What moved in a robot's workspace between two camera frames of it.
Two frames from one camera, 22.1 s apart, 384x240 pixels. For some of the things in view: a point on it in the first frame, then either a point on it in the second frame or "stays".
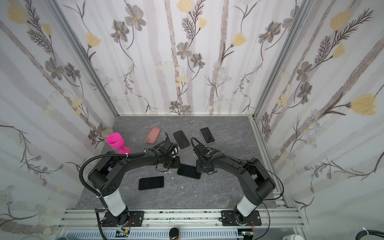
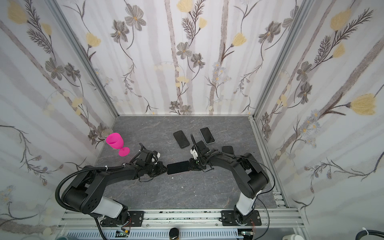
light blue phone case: [207, 135] stays
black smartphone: [207, 135] stays
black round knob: [174, 233] stays
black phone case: [188, 171] -> [228, 149]
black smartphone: [151, 183] -> [179, 167]
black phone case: [181, 139] stays
